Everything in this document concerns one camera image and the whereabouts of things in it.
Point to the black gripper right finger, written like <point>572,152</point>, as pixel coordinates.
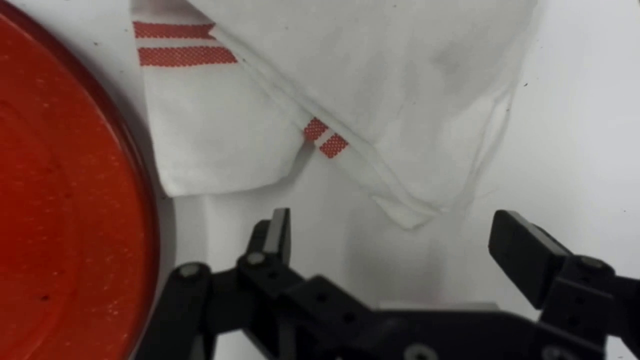
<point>586,306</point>

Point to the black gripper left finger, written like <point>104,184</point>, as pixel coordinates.
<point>253,312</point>

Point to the white towel with red stripes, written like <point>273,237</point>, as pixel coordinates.
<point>372,73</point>

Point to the red plate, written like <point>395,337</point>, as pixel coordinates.
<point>66,213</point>

